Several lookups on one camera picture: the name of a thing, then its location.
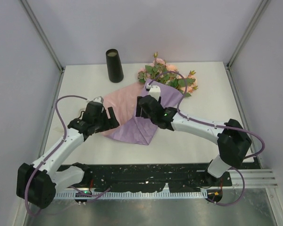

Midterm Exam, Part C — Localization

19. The purple wrapping paper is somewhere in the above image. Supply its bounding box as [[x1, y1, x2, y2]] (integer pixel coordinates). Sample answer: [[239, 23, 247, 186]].
[[100, 79, 183, 146]]

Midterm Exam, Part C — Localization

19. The pink flower bunch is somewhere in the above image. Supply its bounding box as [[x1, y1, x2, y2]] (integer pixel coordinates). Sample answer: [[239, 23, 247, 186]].
[[137, 52, 198, 97]]

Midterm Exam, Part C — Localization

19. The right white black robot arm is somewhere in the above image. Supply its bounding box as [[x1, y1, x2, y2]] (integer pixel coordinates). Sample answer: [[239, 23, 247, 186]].
[[136, 95, 251, 186]]

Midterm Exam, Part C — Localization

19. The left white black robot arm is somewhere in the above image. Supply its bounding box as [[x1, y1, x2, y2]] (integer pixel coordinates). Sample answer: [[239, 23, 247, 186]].
[[16, 97, 119, 209]]

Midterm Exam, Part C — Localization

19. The black conical vase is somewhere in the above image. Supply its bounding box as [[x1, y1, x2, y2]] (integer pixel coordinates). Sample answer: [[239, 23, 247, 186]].
[[106, 49, 124, 83]]

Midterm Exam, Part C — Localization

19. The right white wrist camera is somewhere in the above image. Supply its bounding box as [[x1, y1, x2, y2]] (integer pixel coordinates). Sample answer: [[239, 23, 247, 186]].
[[146, 84, 161, 101]]

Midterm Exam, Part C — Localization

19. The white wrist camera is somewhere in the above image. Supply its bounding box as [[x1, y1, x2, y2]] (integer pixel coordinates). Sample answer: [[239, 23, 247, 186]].
[[86, 96, 104, 104], [146, 84, 161, 101]]

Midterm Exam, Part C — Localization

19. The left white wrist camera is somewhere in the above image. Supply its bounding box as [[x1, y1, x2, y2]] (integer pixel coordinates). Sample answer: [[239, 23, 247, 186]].
[[86, 96, 104, 104]]

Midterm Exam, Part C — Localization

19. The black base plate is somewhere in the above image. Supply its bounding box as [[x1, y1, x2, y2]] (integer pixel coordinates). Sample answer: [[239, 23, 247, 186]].
[[74, 163, 232, 193]]

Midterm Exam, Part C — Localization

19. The white slotted cable duct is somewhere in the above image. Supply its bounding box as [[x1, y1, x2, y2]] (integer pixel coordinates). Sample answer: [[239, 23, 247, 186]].
[[54, 190, 207, 200]]

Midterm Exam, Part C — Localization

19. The aluminium front rail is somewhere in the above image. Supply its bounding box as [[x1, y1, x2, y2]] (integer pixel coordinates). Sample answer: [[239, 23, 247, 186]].
[[229, 169, 278, 189]]

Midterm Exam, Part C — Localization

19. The left aluminium frame post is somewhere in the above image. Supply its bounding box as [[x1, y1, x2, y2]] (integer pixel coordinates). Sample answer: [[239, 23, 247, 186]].
[[19, 0, 64, 73]]

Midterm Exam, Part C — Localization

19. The aluminium frame post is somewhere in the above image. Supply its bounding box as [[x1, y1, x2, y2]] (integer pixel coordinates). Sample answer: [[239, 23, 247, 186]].
[[225, 0, 272, 70], [19, 0, 64, 73]]

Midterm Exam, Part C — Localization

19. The right aluminium frame post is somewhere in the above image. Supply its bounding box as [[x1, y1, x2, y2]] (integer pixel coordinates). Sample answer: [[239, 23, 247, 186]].
[[225, 0, 272, 70]]

